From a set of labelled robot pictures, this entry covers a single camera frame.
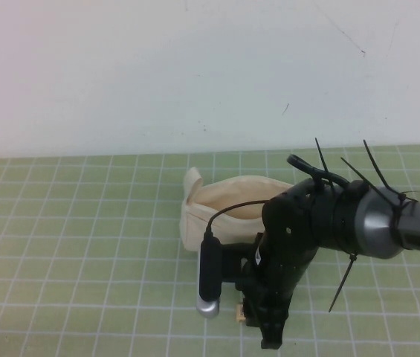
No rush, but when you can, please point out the green white-grid table mat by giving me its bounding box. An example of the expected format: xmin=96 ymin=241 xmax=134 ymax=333
xmin=0 ymin=143 xmax=420 ymax=357

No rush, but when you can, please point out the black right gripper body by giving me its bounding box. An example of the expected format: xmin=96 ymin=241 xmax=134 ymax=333
xmin=234 ymin=177 xmax=323 ymax=325

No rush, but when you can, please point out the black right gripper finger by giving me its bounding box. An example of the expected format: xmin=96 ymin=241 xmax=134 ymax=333
xmin=241 ymin=295 xmax=263 ymax=330
xmin=259 ymin=318 xmax=288 ymax=351

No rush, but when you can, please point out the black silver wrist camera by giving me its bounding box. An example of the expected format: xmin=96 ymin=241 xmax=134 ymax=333
xmin=195 ymin=230 xmax=223 ymax=321

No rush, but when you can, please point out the black zip tie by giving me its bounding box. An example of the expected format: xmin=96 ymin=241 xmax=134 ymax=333
xmin=314 ymin=137 xmax=337 ymax=194
xmin=363 ymin=139 xmax=420 ymax=204
xmin=339 ymin=155 xmax=369 ymax=184
xmin=327 ymin=252 xmax=360 ymax=313

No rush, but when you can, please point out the cream canvas pencil case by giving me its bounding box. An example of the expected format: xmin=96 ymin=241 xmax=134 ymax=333
xmin=179 ymin=167 xmax=296 ymax=258

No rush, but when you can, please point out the looped black wrist cable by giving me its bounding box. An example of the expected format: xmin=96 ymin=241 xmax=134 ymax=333
xmin=286 ymin=153 xmax=350 ymax=187

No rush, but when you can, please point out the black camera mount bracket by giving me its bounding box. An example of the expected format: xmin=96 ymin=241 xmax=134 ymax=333
xmin=219 ymin=241 xmax=256 ymax=290

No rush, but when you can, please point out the thin black camera cable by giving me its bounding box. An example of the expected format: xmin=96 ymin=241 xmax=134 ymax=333
xmin=205 ymin=199 xmax=272 ymax=235

